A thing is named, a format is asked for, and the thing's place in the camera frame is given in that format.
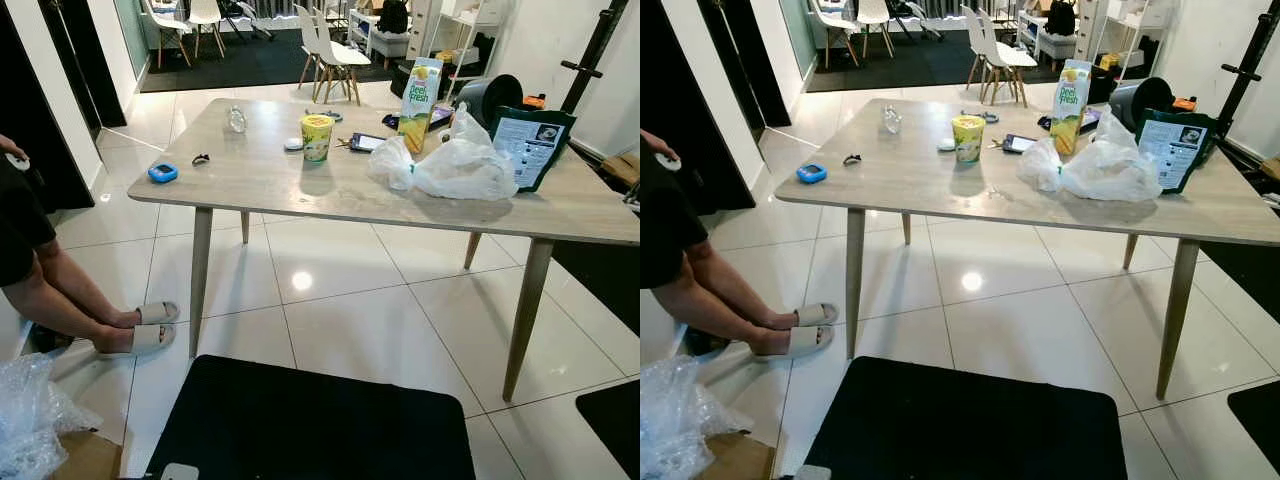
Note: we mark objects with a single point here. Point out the yellow instant noodle cup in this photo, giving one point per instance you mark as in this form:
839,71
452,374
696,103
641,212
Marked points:
317,140
968,141

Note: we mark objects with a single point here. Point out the dark green printed package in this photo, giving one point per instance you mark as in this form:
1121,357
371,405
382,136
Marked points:
530,148
1178,150

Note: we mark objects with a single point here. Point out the black tall cabinet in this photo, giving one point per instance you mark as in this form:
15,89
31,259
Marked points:
690,90
40,100

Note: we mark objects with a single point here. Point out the small orange object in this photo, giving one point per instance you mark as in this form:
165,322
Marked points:
534,101
1184,103

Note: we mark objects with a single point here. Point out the clear bubble wrap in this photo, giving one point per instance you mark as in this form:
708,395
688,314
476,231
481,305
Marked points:
680,415
30,415

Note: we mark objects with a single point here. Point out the blue digital timer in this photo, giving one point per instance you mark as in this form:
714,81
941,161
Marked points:
811,173
162,173

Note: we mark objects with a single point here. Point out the black pole stand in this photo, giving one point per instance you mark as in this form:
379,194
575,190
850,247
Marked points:
595,60
1245,65

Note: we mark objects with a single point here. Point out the black foam puzzle mats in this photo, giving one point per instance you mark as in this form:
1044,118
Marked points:
612,430
1257,430

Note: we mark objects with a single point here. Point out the white sandal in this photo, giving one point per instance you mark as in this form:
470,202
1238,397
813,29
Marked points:
818,314
160,312
145,340
803,342

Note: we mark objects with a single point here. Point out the white plastic bag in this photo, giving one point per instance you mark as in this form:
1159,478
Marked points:
455,170
1105,172

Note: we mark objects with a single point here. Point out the black round pot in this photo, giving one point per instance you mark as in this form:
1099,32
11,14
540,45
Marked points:
1140,100
490,100

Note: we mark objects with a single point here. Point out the brown cardboard box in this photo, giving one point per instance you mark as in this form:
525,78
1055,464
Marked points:
85,458
742,460

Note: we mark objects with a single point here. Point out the green yellow juice carton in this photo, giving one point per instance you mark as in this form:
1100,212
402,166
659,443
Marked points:
1071,105
420,100

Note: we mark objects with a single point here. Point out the blue snack packet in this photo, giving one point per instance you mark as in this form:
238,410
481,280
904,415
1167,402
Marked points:
390,121
1044,122

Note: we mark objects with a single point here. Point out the clear crumpled plastic bottle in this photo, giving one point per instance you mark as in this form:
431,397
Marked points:
237,120
891,119

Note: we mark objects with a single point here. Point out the white chair wooden legs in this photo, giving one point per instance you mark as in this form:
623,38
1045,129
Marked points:
1002,58
165,22
832,22
338,55

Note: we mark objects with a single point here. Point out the blue card holder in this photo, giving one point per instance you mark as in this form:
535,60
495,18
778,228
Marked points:
1018,143
366,142

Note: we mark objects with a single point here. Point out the light wooden dining table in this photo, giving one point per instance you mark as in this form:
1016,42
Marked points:
930,190
300,190

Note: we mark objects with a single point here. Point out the blue grey clip tool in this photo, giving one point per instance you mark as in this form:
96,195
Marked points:
335,115
988,115

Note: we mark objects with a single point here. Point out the black floor mat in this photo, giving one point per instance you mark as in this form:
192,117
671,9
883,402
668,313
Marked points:
970,425
310,420

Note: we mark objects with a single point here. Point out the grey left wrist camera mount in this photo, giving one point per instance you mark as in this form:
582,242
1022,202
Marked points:
180,472
812,473

